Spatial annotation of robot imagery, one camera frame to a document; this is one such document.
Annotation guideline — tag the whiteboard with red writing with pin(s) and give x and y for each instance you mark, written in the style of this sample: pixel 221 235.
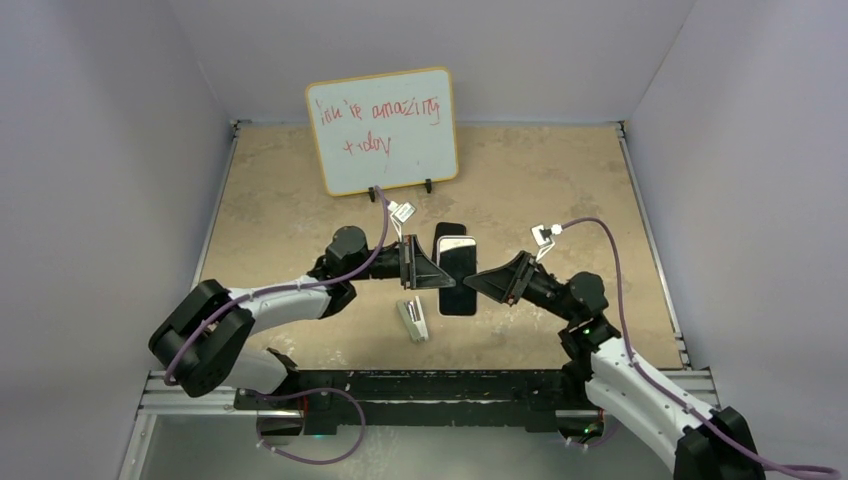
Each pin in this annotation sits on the whiteboard with red writing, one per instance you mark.
pixel 390 130

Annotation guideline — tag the black phone case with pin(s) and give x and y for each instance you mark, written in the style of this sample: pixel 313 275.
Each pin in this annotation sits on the black phone case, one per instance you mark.
pixel 443 229

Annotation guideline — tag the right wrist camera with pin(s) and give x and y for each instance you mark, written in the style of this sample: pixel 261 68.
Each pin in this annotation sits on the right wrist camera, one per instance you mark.
pixel 544 237

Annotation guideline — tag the clear beige phone case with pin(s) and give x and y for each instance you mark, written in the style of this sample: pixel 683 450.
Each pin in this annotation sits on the clear beige phone case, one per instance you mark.
pixel 456 242

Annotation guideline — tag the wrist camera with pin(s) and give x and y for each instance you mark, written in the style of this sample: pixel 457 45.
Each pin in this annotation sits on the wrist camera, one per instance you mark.
pixel 399 214
pixel 544 237

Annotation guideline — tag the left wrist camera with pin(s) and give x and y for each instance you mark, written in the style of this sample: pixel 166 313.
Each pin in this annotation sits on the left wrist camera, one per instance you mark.
pixel 399 214

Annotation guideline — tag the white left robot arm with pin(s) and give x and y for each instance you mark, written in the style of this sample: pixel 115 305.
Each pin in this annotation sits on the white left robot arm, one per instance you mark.
pixel 202 342

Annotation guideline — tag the dark smartphone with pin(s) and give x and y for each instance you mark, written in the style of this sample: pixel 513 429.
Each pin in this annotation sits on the dark smartphone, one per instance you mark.
pixel 458 285

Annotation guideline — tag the silver stapler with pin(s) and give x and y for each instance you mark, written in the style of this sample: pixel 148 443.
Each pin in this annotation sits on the silver stapler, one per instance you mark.
pixel 412 316

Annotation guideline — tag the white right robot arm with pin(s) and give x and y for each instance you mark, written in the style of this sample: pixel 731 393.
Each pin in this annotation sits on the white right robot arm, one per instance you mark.
pixel 691 437

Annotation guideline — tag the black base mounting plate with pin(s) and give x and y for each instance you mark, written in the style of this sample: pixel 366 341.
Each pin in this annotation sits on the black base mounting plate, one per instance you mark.
pixel 538 401

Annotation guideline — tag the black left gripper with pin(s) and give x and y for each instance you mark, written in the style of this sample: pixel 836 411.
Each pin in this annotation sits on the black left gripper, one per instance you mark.
pixel 420 272

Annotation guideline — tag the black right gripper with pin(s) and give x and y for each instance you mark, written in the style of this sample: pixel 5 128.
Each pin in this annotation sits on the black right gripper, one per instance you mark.
pixel 501 284

